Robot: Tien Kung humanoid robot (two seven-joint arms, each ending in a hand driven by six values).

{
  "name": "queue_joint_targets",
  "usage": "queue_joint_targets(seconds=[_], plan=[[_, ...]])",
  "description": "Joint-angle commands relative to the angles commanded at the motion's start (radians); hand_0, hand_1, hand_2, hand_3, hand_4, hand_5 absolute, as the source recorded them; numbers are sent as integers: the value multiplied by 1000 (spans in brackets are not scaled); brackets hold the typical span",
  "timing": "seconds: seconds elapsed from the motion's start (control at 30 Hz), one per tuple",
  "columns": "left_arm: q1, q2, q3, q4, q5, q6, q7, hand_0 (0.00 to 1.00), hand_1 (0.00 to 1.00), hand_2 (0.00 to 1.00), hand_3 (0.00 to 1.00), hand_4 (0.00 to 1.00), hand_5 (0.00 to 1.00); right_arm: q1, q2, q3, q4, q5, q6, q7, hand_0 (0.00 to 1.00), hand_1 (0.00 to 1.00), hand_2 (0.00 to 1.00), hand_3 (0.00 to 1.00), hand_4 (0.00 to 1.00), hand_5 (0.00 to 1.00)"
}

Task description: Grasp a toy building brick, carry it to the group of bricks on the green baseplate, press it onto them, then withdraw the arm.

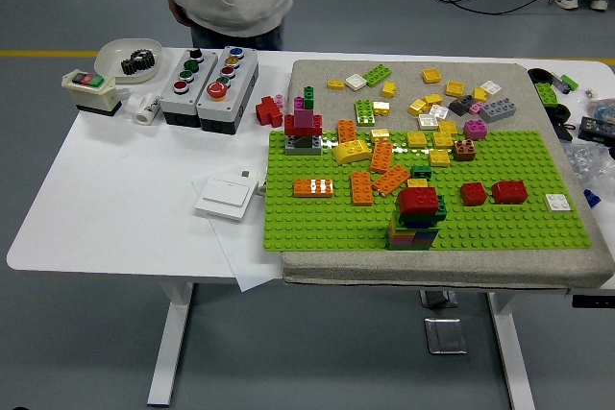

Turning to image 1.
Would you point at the person's left hand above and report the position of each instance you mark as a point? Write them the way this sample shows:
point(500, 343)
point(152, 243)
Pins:
point(177, 9)

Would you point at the yellow square brick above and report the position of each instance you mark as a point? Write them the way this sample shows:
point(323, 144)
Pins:
point(417, 138)
point(454, 89)
point(418, 106)
point(433, 100)
point(431, 75)
point(442, 139)
point(380, 135)
point(439, 158)
point(418, 183)
point(448, 127)

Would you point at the brown square brick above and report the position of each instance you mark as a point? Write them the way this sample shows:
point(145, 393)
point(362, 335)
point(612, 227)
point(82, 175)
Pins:
point(464, 150)

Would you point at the grey long brick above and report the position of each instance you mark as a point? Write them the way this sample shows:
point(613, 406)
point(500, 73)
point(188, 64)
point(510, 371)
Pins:
point(497, 111)

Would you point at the red square brick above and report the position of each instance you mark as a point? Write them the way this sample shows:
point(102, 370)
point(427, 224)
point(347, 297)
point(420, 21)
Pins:
point(473, 194)

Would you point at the red brick cluster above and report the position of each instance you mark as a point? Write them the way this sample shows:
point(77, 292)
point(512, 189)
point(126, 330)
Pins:
point(266, 112)

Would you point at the small pink brick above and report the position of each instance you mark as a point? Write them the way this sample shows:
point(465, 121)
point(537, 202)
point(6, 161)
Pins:
point(475, 107)
point(279, 101)

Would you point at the red pink green brick tower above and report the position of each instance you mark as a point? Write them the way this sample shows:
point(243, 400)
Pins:
point(302, 124)

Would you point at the small yellow brick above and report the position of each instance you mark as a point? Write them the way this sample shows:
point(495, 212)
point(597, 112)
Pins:
point(480, 94)
point(336, 84)
point(382, 108)
point(389, 89)

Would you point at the orange long brick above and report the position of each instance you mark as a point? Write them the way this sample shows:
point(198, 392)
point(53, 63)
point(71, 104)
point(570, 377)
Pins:
point(313, 187)
point(381, 156)
point(347, 131)
point(361, 189)
point(390, 179)

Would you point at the lime long brick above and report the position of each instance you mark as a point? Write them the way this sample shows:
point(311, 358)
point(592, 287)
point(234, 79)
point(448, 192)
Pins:
point(377, 74)
point(365, 113)

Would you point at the large yellow curved brick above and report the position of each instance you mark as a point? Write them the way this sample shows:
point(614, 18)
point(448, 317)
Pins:
point(352, 151)

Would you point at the green studded baseplate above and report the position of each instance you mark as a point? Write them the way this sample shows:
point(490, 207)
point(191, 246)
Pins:
point(336, 223)

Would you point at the small dark green brick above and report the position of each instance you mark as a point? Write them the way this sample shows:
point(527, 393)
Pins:
point(421, 171)

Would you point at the dark grey sloped brick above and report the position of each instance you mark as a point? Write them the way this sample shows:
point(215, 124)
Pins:
point(460, 105)

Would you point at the pink square brick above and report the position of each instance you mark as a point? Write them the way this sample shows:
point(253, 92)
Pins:
point(474, 129)

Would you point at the multicolour brick stack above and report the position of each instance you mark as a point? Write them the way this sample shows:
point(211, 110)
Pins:
point(413, 237)

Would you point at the white flat square brick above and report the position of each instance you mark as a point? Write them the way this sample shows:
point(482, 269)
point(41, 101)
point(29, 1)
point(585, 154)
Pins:
point(558, 202)

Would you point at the small blue brick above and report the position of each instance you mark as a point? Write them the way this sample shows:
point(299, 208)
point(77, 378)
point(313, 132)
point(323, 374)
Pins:
point(592, 199)

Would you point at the black metal gear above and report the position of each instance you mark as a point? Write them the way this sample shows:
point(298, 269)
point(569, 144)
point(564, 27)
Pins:
point(145, 58)
point(132, 65)

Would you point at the grey four-button control box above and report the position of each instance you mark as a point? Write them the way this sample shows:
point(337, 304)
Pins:
point(204, 69)

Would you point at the white shallow dish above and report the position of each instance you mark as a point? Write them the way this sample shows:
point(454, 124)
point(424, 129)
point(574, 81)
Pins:
point(108, 52)

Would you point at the grey emergency-stop button box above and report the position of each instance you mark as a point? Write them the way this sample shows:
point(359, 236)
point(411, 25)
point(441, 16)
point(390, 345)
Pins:
point(242, 79)

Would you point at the white pipe fitting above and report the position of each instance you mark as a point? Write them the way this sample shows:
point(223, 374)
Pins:
point(146, 110)

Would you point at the white paper sheet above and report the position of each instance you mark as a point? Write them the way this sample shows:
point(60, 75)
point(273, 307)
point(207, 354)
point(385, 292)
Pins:
point(240, 261)

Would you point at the white table leg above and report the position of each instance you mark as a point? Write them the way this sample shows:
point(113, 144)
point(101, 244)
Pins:
point(511, 357)
point(170, 333)

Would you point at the silver metal clip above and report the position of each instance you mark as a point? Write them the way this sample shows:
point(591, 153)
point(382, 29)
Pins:
point(557, 80)

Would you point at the grey metal floor box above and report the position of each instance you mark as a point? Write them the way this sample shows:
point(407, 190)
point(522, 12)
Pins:
point(437, 298)

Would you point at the small green part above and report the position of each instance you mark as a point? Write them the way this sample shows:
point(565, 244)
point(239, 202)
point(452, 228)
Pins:
point(569, 79)

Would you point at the metal floor socket plate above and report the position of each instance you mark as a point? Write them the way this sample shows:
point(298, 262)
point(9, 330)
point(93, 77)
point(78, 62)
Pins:
point(446, 335)

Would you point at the plastic bag with parts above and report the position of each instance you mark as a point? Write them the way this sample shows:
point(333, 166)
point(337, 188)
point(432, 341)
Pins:
point(600, 106)

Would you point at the black electronic module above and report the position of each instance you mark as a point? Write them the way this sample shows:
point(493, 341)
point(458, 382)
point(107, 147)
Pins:
point(596, 129)

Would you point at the clear plastic bag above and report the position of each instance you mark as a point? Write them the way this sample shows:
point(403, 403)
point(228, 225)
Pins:
point(588, 160)

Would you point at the black desk control panel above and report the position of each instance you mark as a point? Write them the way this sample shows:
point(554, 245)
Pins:
point(593, 301)

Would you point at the beige red-green switch box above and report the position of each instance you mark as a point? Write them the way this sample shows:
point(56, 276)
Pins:
point(91, 93)

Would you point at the white wall switch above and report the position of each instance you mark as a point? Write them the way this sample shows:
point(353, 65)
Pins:
point(223, 199)

